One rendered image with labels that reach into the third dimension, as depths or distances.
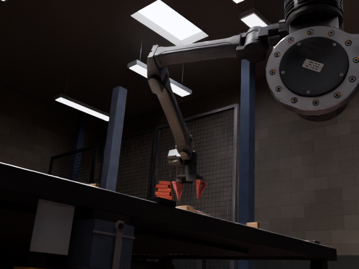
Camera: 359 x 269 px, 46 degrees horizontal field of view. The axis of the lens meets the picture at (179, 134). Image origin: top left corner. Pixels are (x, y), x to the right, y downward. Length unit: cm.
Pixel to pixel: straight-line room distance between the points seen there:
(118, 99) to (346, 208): 387
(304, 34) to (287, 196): 604
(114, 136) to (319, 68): 300
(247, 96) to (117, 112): 295
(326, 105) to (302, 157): 609
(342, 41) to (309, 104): 15
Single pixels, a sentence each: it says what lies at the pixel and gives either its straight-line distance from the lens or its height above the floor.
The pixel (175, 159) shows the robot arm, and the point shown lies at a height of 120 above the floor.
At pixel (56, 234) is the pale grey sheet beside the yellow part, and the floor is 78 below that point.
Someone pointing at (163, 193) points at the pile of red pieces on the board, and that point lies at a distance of 260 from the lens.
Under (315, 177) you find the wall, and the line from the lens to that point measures 679.
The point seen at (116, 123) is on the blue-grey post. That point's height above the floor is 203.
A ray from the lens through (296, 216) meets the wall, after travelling 681.
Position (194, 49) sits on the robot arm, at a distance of 145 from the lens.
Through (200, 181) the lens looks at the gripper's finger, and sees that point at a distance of 176.
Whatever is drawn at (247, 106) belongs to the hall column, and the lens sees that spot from 632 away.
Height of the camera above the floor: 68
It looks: 20 degrees up
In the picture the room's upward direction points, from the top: 4 degrees clockwise
